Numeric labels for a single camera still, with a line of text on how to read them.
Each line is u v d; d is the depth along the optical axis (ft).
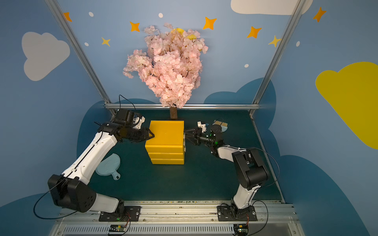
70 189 1.31
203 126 2.83
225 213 2.45
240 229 2.40
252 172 1.63
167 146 2.47
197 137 2.57
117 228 2.35
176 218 2.43
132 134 2.17
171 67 1.94
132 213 2.46
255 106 3.78
